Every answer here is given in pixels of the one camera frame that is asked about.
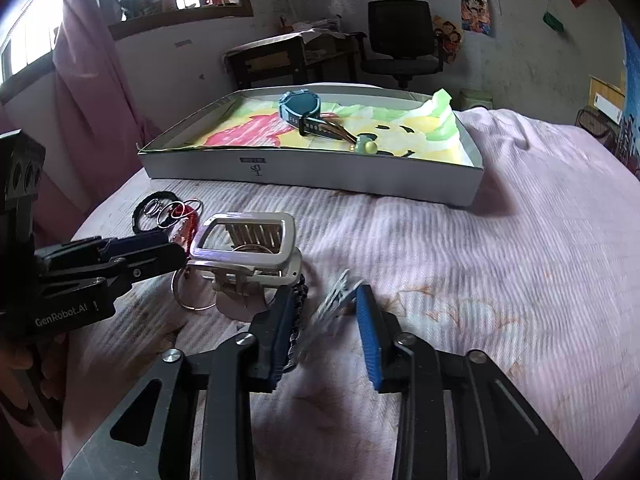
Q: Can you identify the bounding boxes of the brown cardboard box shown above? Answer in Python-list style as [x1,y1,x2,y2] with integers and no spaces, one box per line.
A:
[587,75,629,124]

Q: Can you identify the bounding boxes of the small green ornament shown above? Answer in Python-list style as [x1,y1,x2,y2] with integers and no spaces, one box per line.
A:
[352,134,381,157]

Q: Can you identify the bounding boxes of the colourful printed cloth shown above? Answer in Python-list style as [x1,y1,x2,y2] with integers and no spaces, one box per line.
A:
[200,89,473,166]

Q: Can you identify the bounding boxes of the red charm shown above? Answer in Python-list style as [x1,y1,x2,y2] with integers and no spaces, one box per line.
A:
[171,203,201,256]

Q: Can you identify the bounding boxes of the pink curtain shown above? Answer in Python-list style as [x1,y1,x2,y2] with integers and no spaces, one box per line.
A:
[0,0,168,241]

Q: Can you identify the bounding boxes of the silver linked rings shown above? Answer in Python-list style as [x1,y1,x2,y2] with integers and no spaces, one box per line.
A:
[145,199,204,227]

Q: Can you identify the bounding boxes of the black office chair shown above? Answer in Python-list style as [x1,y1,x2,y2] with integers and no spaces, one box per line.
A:
[357,0,446,91]

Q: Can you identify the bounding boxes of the dark wooden desk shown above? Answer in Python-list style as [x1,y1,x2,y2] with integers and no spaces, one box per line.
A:
[223,30,362,92]

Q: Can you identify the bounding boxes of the large silver key ring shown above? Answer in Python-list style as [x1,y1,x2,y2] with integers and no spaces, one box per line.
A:
[170,267,217,312]

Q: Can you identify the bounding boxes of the straw hat cartoon poster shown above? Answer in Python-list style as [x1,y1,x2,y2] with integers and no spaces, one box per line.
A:
[460,0,496,39]

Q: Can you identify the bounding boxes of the brown hair clip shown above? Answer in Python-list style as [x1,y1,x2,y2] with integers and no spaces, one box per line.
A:
[320,112,359,144]

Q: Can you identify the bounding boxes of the barred window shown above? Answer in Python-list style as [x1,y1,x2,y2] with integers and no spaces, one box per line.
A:
[0,0,254,88]

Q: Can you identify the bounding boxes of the silver hair clip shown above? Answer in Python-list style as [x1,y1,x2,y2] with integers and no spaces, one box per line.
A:
[307,269,364,341]

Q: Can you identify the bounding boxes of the green plastic stool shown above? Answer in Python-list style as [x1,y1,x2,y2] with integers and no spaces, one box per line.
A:
[458,88,496,111]

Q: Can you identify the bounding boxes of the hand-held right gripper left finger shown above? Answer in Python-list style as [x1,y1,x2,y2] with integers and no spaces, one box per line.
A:
[60,284,301,480]

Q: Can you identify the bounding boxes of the blue wristwatch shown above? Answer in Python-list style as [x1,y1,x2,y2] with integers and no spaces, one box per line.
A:
[277,89,341,137]

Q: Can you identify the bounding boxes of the black wire basket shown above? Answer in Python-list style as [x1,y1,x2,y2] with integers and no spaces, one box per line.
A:
[574,107,619,149]

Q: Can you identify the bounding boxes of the black braided bracelet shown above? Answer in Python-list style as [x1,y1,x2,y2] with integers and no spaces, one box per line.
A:
[280,272,309,374]

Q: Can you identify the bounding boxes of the pile of desk papers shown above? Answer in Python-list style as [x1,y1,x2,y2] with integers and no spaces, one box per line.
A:
[279,17,352,44]

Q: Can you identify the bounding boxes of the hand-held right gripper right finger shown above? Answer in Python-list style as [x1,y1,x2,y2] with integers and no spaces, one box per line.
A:
[355,284,586,480]

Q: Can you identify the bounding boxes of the cartoon children poster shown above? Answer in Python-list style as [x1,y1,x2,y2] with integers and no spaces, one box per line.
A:
[432,15,464,64]

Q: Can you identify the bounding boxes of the white cardboard box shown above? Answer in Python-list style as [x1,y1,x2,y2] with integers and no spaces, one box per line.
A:
[136,86,487,207]

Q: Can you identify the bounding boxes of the person's left hand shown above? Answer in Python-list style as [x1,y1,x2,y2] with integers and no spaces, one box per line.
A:
[0,332,68,406]

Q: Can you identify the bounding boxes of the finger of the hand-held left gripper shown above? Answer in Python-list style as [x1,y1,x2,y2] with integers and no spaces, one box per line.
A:
[42,245,188,293]
[37,231,171,273]

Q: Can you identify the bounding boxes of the red black bracelet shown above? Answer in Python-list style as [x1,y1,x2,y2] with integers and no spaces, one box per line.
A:
[132,191,177,234]

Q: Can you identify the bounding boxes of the blue printed curtain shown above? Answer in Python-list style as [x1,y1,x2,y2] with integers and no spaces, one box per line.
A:
[607,15,640,182]

